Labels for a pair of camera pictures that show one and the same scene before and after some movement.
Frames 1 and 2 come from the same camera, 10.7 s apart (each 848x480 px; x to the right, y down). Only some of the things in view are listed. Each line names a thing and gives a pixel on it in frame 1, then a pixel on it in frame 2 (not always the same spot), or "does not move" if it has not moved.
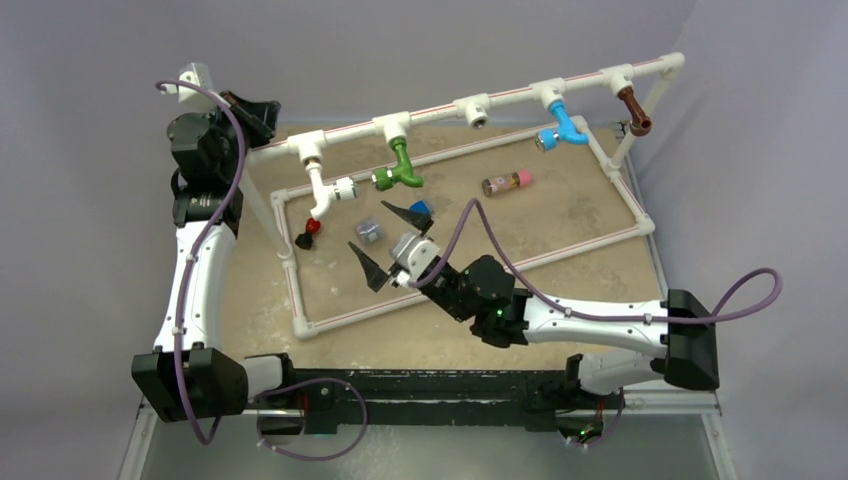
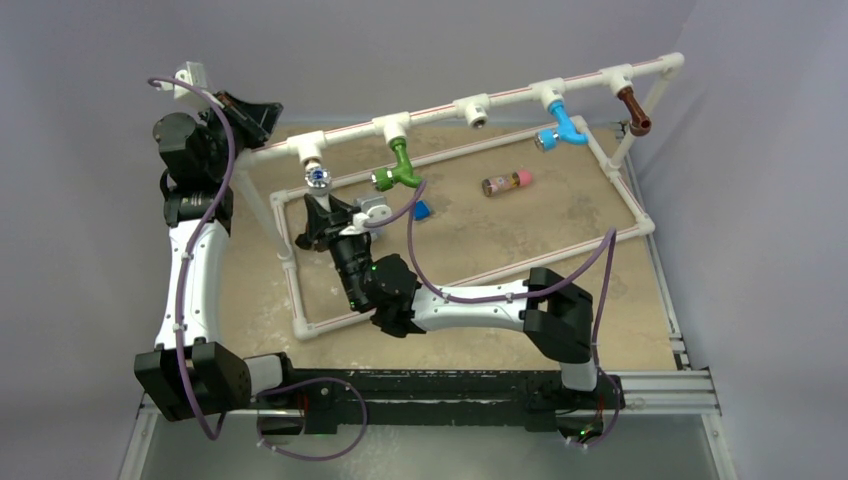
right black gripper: (374, 275) to (324, 235)
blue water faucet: (548, 139) does not move
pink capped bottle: (496, 185) does not move
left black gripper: (260, 123) does not move
